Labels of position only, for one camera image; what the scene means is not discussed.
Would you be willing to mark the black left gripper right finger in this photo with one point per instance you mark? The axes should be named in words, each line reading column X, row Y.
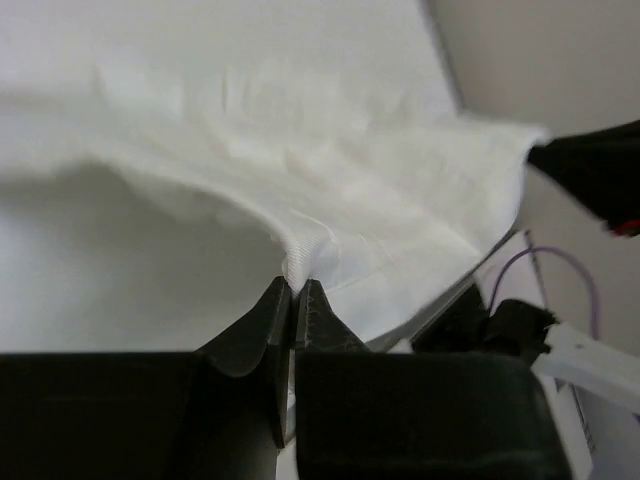
column 465, row 405

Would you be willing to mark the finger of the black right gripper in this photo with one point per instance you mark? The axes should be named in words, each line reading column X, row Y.
column 600, row 170

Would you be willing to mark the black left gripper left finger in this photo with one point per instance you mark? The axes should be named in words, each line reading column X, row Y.
column 217, row 412

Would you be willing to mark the white fabric skirt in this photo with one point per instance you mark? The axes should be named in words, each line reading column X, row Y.
column 141, row 212

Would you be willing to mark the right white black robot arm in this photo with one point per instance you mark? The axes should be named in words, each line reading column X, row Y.
column 592, row 389

